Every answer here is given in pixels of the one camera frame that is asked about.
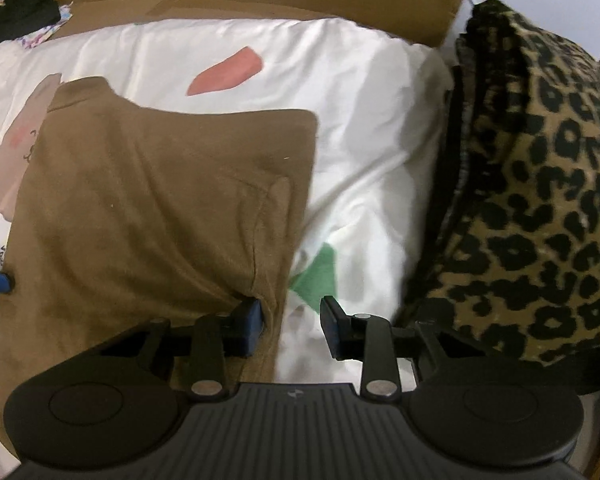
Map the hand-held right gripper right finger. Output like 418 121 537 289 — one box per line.
320 295 492 403

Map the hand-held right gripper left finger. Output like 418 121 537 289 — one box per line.
92 297 264 403

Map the brown printed t-shirt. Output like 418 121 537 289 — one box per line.
0 76 322 442

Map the white printed bedsheet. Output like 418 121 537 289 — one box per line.
0 19 451 480

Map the colourful printed cloth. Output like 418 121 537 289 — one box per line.
17 2 77 49

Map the leopard print folded garment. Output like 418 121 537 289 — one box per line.
394 0 600 397

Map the black garment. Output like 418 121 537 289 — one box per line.
0 0 64 57

